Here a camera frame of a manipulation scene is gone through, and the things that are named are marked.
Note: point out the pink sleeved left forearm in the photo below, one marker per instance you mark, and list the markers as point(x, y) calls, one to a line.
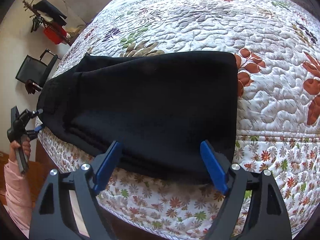
point(18, 197)

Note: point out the red bag on rack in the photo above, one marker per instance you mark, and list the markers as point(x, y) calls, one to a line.
point(55, 33)

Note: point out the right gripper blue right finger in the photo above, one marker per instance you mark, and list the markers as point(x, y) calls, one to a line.
point(231, 182)

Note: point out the coat rack with clothes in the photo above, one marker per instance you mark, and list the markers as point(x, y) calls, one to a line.
point(44, 12)

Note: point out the floral quilted bedspread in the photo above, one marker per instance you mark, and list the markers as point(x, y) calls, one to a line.
point(276, 47)

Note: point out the black mesh chair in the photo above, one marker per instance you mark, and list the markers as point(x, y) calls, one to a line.
point(35, 70)

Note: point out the person's left hand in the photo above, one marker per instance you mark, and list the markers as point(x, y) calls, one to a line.
point(26, 147)

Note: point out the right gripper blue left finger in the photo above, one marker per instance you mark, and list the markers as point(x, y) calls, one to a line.
point(89, 181)

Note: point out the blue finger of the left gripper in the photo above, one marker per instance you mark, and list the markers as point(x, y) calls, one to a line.
point(39, 128)

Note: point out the black pants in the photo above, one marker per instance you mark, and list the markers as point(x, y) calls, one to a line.
point(160, 108)

